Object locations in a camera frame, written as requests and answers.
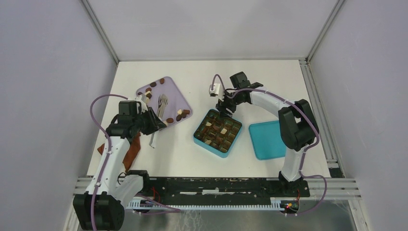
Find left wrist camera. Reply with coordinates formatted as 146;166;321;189
135;94;150;113

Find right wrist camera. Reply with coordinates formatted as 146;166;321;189
209;83;222;97

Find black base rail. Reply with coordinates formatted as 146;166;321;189
140;177;310;206

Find purple tray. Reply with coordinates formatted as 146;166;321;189
135;77;193;127

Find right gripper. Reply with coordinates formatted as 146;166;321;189
216;90;242;119

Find teal box lid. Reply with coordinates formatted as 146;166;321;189
248;120;287;161

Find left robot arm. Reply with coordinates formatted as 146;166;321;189
73;100;166;231

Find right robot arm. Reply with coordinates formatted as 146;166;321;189
209;72;319;196

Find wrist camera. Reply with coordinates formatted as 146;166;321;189
209;83;222;97
135;94;150;113

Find brown cloth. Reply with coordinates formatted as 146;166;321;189
97;132;142;173

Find teal chocolate box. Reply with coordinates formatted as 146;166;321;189
193;109;243;158

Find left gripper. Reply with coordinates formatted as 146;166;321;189
132;106;166;135

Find metal kitchen tongs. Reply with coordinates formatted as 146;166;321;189
149;94;168;149

